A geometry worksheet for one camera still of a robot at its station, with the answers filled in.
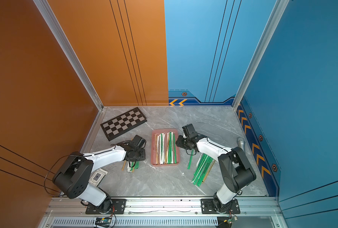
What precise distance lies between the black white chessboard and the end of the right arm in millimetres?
409

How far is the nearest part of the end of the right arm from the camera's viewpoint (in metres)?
0.68

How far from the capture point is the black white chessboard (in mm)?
1018
